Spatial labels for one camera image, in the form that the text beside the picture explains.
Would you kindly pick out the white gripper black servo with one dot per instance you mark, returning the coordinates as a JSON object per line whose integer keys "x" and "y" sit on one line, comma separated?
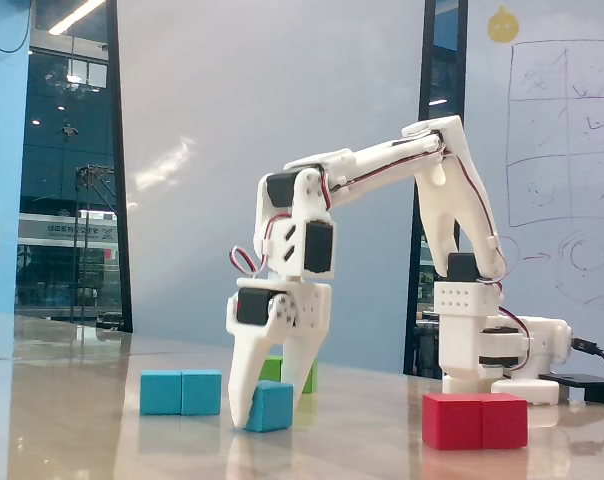
{"x": 313, "y": 306}

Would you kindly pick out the small blue cube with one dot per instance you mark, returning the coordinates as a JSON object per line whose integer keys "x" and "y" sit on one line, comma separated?
{"x": 272, "y": 407}

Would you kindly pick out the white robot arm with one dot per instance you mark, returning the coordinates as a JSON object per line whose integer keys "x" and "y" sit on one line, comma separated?
{"x": 462, "y": 320}

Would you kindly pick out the long green block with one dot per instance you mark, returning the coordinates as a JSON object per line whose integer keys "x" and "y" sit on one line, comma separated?
{"x": 272, "y": 369}

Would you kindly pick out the long blue block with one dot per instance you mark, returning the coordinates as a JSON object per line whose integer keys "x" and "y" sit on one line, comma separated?
{"x": 179, "y": 392}

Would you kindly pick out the long red block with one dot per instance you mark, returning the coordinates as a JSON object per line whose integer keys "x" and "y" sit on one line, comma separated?
{"x": 474, "y": 422}

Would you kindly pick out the white banner sign with lettering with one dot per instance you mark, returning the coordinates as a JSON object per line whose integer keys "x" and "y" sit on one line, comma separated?
{"x": 67, "y": 231}

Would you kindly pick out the dark metal lattice tower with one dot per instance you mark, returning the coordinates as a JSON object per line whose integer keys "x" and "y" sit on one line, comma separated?
{"x": 89, "y": 172}

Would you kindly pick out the black power adapter box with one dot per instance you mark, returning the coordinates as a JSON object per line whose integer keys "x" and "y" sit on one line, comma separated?
{"x": 582, "y": 382}

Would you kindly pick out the whiteboard with marker sketches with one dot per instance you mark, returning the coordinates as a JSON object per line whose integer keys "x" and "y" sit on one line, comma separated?
{"x": 557, "y": 125}

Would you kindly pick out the yellow round sticker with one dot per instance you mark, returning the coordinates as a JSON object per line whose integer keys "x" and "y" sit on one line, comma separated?
{"x": 503, "y": 26}

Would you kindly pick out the black slanted window post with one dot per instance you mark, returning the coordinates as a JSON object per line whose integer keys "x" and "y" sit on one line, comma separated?
{"x": 118, "y": 150}

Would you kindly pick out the black narrow window frame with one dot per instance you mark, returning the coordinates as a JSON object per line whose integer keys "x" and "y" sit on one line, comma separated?
{"x": 425, "y": 75}

